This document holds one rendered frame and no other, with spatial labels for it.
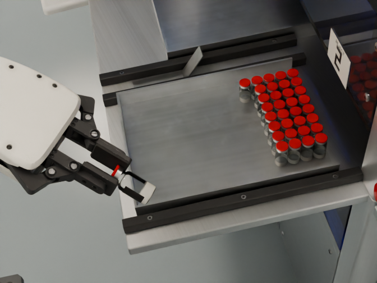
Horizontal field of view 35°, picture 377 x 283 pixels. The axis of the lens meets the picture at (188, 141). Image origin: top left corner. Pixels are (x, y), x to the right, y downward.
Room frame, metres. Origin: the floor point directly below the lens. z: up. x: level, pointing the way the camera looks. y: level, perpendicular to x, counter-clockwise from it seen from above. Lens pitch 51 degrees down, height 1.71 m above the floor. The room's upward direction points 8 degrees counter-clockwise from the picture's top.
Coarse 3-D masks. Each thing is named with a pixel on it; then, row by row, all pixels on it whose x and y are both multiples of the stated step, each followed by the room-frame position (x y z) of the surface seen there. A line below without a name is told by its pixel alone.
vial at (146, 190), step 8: (120, 168) 0.36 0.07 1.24; (120, 176) 0.35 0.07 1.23; (128, 176) 0.35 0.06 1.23; (136, 176) 0.35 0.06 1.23; (120, 184) 0.34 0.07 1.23; (128, 184) 0.34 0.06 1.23; (136, 184) 0.34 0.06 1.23; (144, 184) 0.34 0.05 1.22; (152, 184) 0.35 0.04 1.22; (136, 192) 0.34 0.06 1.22; (144, 192) 0.33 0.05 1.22; (152, 192) 0.33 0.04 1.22; (144, 200) 0.33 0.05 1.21
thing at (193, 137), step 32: (256, 64) 0.80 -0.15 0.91; (288, 64) 0.80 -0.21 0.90; (128, 96) 0.77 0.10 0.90; (160, 96) 0.78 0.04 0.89; (192, 96) 0.77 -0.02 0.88; (224, 96) 0.76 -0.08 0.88; (128, 128) 0.71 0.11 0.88; (160, 128) 0.70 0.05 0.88; (192, 128) 0.69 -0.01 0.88; (224, 128) 0.68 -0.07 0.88; (256, 128) 0.67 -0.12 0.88; (160, 160) 0.63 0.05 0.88; (192, 160) 0.62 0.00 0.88; (224, 160) 0.61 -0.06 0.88; (256, 160) 0.60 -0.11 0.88; (320, 160) 0.58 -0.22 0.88; (160, 192) 0.56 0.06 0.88; (192, 192) 0.55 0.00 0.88; (224, 192) 0.53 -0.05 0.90
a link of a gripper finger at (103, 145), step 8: (88, 120) 0.41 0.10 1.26; (96, 128) 0.40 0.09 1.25; (88, 144) 0.38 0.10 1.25; (96, 144) 0.38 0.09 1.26; (104, 144) 0.38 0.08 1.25; (112, 144) 0.38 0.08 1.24; (96, 152) 0.38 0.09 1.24; (104, 152) 0.37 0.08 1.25; (112, 152) 0.37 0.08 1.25; (120, 152) 0.37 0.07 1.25; (96, 160) 0.38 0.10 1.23; (104, 160) 0.37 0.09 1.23; (112, 160) 0.37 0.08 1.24; (120, 160) 0.36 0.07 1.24; (128, 160) 0.36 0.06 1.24; (112, 168) 0.37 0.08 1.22
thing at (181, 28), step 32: (160, 0) 1.07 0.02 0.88; (192, 0) 1.06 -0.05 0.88; (224, 0) 1.04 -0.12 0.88; (256, 0) 1.03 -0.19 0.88; (288, 0) 1.01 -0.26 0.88; (160, 32) 0.95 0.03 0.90; (192, 32) 0.95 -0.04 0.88; (224, 32) 0.94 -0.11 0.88; (256, 32) 0.93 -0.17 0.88; (288, 32) 0.89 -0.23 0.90
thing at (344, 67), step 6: (330, 30) 0.72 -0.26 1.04; (330, 36) 0.72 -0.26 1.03; (336, 36) 0.70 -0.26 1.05; (330, 42) 0.72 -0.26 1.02; (336, 42) 0.70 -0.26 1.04; (330, 48) 0.71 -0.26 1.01; (336, 48) 0.69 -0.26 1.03; (342, 48) 0.67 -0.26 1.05; (330, 54) 0.71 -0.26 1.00; (342, 54) 0.67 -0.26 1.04; (330, 60) 0.71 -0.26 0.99; (342, 60) 0.67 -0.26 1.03; (348, 60) 0.65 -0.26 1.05; (342, 66) 0.66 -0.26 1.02; (348, 66) 0.64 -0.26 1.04; (342, 72) 0.66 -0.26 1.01; (348, 72) 0.64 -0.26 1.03; (342, 78) 0.66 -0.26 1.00
